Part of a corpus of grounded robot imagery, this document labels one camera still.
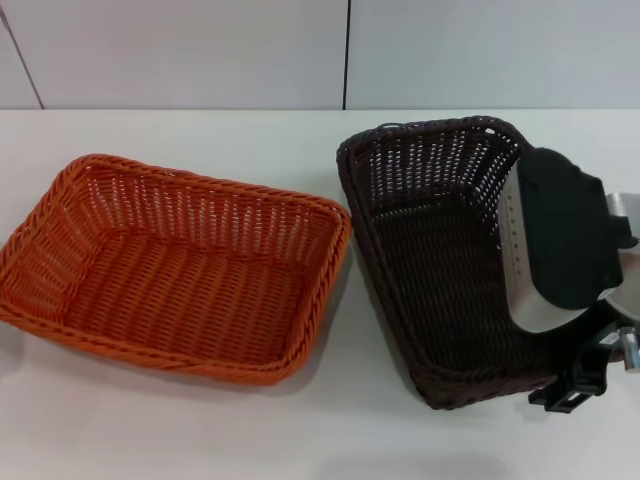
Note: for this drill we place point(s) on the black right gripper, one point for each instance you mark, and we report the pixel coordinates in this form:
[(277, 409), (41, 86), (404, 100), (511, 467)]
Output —
[(597, 365)]

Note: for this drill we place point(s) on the dark brown woven plastic basket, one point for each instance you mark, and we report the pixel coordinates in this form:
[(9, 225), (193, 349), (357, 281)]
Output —
[(430, 270)]

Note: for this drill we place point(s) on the orange woven plastic basket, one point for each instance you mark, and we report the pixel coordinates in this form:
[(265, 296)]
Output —
[(190, 290)]

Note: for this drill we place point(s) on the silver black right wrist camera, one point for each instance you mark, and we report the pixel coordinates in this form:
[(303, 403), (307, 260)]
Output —
[(555, 235)]

